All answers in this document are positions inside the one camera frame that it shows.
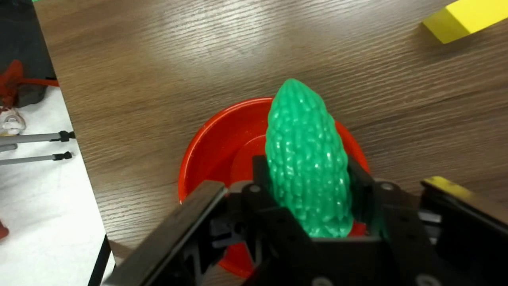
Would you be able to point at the brown wooden desk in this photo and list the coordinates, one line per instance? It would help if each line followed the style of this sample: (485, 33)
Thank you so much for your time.
(140, 77)

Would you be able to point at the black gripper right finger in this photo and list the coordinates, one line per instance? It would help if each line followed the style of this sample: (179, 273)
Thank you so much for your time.
(382, 211)

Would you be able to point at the yellow block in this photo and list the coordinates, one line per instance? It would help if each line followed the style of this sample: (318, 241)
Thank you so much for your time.
(464, 18)

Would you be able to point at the green bumpy toy gourd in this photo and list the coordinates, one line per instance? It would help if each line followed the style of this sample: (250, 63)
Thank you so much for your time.
(309, 163)

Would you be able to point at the red bowl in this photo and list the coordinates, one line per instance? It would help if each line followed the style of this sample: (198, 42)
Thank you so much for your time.
(223, 150)

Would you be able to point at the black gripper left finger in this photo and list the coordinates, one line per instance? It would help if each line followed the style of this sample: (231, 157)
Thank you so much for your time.
(274, 233)

